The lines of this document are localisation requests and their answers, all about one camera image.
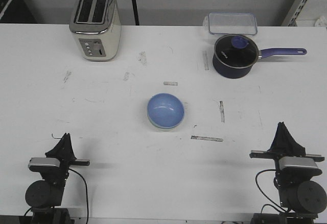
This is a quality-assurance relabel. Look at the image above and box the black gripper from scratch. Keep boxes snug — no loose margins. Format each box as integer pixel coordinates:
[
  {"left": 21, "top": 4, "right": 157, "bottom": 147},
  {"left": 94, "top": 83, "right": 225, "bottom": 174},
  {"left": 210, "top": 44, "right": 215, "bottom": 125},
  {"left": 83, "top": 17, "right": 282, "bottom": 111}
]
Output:
[
  {"left": 249, "top": 122, "right": 324, "bottom": 183},
  {"left": 40, "top": 133, "right": 90, "bottom": 186}
]

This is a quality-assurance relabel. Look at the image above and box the green bowl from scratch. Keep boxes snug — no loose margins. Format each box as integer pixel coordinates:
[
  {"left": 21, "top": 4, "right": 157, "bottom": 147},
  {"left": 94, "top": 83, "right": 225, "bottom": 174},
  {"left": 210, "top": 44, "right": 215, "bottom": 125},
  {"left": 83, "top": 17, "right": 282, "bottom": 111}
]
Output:
[{"left": 149, "top": 118, "right": 182, "bottom": 131}]

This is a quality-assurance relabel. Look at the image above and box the blue bowl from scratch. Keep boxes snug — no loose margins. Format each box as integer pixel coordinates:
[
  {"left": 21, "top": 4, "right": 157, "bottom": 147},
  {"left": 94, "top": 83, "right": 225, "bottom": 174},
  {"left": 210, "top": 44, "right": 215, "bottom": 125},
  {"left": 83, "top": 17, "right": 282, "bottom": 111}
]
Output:
[{"left": 147, "top": 93, "right": 184, "bottom": 129}]

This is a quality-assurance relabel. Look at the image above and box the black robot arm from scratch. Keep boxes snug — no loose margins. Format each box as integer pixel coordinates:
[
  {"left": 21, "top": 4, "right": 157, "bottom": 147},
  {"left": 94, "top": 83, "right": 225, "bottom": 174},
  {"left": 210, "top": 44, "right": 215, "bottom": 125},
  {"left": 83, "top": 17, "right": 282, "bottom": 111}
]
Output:
[
  {"left": 249, "top": 122, "right": 326, "bottom": 223},
  {"left": 25, "top": 133, "right": 90, "bottom": 223}
]

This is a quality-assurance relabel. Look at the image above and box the glass pot lid blue knob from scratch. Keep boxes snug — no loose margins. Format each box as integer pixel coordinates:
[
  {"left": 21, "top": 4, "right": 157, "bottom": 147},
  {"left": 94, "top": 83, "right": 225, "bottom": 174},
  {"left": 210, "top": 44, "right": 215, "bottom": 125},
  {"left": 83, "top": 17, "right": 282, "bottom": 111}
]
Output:
[{"left": 215, "top": 34, "right": 259, "bottom": 68}]

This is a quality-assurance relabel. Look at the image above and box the dark blue saucepan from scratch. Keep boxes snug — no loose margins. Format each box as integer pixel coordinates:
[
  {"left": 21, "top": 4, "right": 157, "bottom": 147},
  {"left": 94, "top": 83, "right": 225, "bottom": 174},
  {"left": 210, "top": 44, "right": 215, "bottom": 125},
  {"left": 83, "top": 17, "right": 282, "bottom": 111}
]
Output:
[{"left": 213, "top": 34, "right": 307, "bottom": 79}]

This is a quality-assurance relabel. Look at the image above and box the white crumpled cloth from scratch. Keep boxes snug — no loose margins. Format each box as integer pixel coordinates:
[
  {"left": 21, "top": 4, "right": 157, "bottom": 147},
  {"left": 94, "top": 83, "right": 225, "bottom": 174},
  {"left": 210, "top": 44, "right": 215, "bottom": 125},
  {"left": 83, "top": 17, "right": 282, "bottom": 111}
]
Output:
[{"left": 314, "top": 16, "right": 327, "bottom": 28}]

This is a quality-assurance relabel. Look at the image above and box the cream and chrome toaster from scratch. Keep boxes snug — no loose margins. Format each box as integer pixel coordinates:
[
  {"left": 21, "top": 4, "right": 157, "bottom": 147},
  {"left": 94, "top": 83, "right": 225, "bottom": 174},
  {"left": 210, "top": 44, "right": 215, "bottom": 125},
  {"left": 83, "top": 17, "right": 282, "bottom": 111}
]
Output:
[{"left": 69, "top": 0, "right": 122, "bottom": 61}]

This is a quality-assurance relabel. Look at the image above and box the clear plastic food container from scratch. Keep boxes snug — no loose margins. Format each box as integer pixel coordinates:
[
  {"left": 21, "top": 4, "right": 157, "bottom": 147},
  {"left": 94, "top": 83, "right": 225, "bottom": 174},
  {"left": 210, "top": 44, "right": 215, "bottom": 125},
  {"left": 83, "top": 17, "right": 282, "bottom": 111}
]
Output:
[{"left": 203, "top": 12, "right": 258, "bottom": 35}]

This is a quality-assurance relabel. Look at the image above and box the grey metal shelf upright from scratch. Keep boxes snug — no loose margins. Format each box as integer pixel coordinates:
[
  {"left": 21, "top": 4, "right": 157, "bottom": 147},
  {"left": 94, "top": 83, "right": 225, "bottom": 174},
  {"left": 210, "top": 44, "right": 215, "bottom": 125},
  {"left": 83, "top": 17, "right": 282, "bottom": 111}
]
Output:
[{"left": 282, "top": 0, "right": 324, "bottom": 27}]

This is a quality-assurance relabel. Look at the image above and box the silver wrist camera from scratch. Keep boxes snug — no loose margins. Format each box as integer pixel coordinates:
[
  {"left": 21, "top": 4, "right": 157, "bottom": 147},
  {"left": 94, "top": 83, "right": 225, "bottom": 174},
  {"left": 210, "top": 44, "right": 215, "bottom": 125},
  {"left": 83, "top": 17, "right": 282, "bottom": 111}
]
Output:
[
  {"left": 28, "top": 157, "right": 60, "bottom": 172},
  {"left": 278, "top": 157, "right": 318, "bottom": 170}
]

